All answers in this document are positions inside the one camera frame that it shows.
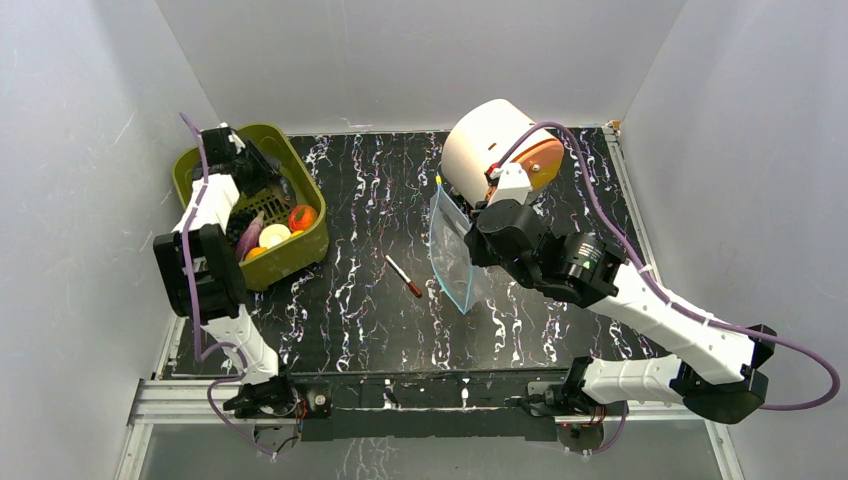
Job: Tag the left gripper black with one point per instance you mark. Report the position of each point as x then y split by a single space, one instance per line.
266 173

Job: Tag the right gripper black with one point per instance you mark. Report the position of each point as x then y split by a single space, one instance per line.
483 241

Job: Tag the small orange toy fruit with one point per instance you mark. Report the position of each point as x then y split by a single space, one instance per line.
255 252

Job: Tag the black toy grape bunch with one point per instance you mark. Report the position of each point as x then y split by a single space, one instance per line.
236 226

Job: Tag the clear zip top bag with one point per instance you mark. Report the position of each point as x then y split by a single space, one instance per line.
465 285

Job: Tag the purple toy eggplant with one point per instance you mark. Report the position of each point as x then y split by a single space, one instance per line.
249 238

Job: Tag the white orange cylindrical appliance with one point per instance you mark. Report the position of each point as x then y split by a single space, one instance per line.
491 135

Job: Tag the olive green plastic basket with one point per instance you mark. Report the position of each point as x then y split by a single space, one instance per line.
302 248

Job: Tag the red white marker pen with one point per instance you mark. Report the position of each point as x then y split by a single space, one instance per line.
410 284

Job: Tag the white round toy food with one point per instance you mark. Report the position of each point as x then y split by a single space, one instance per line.
273 234

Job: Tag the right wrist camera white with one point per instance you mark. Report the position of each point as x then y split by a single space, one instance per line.
511 182

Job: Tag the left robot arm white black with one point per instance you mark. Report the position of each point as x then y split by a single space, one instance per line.
204 283

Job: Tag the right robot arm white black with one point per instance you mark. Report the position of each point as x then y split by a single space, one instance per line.
712 372

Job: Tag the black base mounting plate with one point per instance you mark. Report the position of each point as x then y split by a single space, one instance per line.
524 403

